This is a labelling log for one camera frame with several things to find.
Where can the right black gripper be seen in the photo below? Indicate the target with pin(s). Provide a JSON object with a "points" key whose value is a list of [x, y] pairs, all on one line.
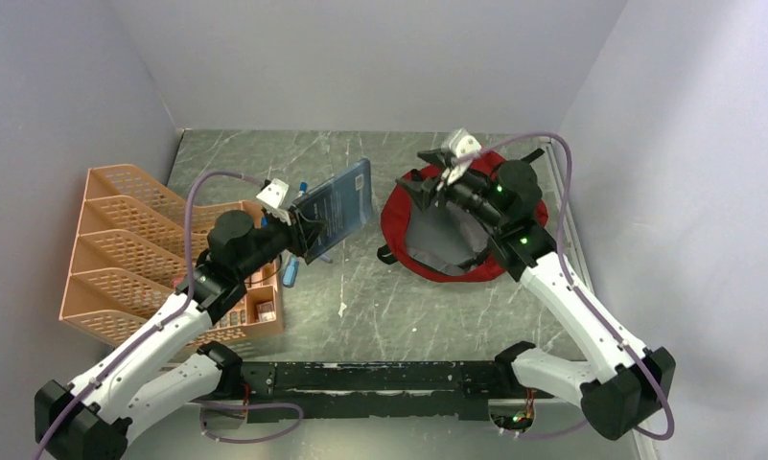
{"points": [[420, 191]]}

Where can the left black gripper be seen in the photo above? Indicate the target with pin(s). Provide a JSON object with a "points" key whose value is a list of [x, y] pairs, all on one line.
{"points": [[302, 237]]}

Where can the dark blue notebook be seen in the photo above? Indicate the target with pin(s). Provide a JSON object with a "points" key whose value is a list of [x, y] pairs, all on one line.
{"points": [[344, 201]]}

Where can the red student backpack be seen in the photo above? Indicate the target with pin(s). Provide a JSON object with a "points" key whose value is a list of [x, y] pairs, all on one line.
{"points": [[448, 244]]}

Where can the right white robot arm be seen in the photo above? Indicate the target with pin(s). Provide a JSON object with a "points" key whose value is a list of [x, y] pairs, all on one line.
{"points": [[621, 382]]}

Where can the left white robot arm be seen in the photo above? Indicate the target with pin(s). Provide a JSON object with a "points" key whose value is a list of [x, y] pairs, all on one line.
{"points": [[167, 317]]}

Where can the blue utility knife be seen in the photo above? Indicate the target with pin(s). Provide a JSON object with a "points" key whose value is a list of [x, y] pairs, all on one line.
{"points": [[290, 273]]}

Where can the small pink box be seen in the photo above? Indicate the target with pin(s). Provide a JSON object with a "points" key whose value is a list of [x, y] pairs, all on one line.
{"points": [[265, 312]]}

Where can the orange plastic file organizer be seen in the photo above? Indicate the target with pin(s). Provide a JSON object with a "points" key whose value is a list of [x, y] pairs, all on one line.
{"points": [[128, 257]]}

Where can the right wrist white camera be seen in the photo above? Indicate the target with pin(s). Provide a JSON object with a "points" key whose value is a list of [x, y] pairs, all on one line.
{"points": [[462, 146]]}

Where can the wrist white camera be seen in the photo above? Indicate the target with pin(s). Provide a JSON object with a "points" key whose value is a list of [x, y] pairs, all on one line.
{"points": [[273, 198], [462, 146]]}

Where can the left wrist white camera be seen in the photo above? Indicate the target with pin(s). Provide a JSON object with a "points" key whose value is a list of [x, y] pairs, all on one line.
{"points": [[273, 198]]}

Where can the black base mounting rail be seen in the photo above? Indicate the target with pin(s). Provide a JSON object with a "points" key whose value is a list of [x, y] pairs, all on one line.
{"points": [[469, 390]]}

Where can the aluminium frame rail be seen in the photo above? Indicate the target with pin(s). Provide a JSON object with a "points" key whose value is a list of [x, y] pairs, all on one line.
{"points": [[265, 392]]}

